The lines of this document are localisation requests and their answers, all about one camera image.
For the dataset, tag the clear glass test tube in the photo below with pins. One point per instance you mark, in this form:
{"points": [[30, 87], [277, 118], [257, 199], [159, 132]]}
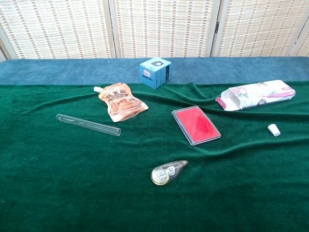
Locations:
{"points": [[89, 125]]}

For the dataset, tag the small white cap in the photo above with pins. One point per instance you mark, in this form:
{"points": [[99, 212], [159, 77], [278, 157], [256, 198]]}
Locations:
{"points": [[273, 130]]}

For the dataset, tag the orange spout pouch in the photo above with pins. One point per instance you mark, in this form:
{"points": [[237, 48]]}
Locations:
{"points": [[120, 104]]}

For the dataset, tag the light blue cube box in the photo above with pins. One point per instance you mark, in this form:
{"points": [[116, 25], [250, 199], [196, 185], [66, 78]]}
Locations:
{"points": [[152, 75]]}

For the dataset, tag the red ink pad case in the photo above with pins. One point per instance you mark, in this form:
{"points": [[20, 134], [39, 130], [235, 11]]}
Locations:
{"points": [[196, 125]]}

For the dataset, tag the clear correction tape dispenser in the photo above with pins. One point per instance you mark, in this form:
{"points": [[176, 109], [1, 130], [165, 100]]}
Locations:
{"points": [[164, 172]]}

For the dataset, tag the woven bamboo screen panel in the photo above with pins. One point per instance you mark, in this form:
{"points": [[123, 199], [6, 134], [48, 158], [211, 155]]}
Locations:
{"points": [[303, 47], [3, 52], [164, 26], [258, 26], [55, 26]]}

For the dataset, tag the blue table cover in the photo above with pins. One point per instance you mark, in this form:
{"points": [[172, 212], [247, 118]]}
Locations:
{"points": [[72, 70]]}

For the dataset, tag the green velvet cloth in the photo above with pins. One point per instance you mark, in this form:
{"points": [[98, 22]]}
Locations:
{"points": [[72, 181]]}

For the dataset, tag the floral paper carton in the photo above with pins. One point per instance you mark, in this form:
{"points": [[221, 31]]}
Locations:
{"points": [[260, 94]]}

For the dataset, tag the dark metal screen hinge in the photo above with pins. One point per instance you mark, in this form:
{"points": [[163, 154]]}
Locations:
{"points": [[217, 27]]}

